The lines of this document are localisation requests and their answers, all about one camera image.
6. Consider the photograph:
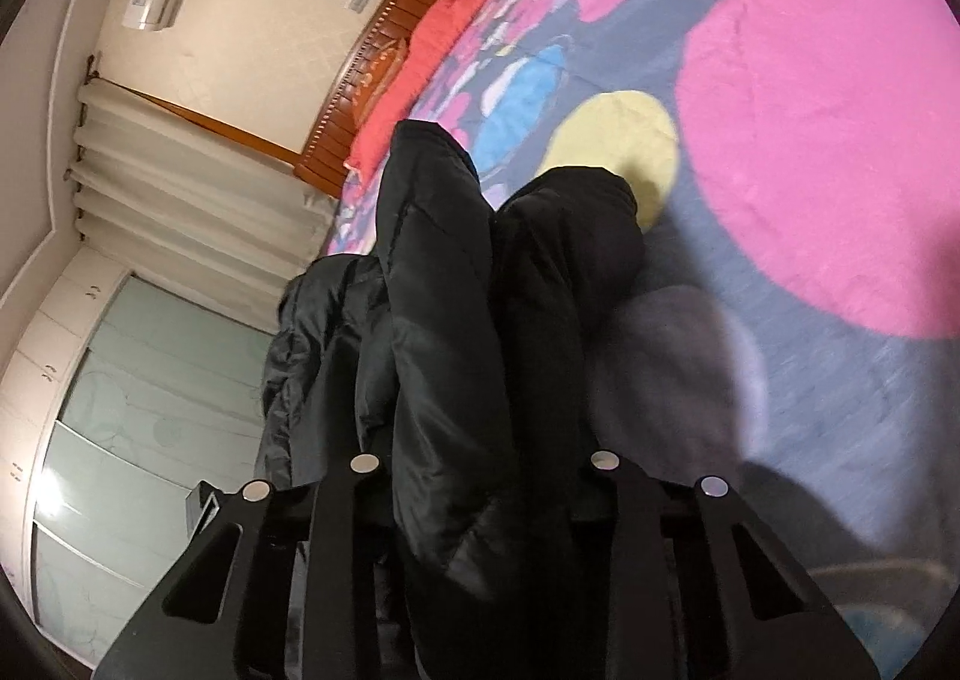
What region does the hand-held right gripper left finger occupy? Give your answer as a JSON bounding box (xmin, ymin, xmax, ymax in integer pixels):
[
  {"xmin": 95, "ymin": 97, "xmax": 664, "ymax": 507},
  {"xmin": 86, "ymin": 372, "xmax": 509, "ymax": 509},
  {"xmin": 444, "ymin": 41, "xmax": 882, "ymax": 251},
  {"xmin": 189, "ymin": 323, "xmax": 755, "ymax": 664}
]
[{"xmin": 94, "ymin": 453, "xmax": 400, "ymax": 680}]

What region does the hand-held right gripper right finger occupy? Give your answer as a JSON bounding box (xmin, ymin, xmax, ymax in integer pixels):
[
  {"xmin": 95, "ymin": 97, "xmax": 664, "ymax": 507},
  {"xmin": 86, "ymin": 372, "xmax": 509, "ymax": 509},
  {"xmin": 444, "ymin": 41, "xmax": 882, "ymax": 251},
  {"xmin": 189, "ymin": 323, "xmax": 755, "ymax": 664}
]
[{"xmin": 589, "ymin": 450, "xmax": 880, "ymax": 680}]

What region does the black puffer jacket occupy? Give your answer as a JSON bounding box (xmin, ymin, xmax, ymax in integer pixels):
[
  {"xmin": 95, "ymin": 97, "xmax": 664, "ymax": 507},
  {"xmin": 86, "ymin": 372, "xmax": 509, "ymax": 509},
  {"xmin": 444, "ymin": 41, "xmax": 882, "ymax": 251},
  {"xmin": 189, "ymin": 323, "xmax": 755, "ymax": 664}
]
[{"xmin": 255, "ymin": 121, "xmax": 647, "ymax": 680}]

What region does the wardrobe with frosted glass doors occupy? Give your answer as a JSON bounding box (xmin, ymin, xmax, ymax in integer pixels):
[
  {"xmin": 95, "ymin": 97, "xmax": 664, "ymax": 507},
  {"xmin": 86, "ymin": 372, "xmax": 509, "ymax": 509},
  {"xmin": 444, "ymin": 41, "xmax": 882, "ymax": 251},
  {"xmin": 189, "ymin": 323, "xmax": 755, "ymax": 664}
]
[{"xmin": 0, "ymin": 248, "xmax": 301, "ymax": 658}]

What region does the white curtain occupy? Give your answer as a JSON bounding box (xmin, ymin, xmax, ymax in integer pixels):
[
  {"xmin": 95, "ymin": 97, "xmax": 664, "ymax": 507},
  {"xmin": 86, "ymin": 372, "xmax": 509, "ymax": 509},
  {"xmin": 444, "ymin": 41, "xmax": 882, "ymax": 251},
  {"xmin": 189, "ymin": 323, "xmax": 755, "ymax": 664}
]
[{"xmin": 67, "ymin": 80, "xmax": 338, "ymax": 337}]

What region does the red pillow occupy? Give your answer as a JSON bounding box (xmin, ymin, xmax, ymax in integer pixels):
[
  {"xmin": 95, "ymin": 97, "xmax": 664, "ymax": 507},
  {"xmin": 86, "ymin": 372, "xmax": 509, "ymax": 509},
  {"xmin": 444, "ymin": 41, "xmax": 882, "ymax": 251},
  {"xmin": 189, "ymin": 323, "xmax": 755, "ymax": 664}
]
[{"xmin": 343, "ymin": 0, "xmax": 488, "ymax": 182}]

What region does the polka dot bedsheet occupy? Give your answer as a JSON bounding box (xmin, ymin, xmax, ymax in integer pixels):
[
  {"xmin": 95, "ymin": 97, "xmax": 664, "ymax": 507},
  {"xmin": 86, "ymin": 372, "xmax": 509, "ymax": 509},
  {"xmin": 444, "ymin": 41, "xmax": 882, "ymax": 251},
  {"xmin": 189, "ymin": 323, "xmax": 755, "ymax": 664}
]
[{"xmin": 322, "ymin": 0, "xmax": 960, "ymax": 658}]

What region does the small orange patterned pillow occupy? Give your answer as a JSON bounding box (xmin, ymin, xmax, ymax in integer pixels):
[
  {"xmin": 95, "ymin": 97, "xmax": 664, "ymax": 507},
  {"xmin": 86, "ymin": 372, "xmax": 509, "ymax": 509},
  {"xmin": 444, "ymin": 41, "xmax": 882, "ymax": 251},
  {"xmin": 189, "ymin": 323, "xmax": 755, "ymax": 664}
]
[{"xmin": 352, "ymin": 38, "xmax": 413, "ymax": 126}]

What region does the wooden trim post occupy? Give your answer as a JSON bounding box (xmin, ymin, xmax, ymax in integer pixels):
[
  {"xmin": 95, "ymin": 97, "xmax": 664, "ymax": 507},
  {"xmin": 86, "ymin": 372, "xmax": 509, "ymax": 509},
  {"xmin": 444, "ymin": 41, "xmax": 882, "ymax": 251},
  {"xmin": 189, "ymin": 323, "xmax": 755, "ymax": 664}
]
[{"xmin": 86, "ymin": 53, "xmax": 302, "ymax": 167}]

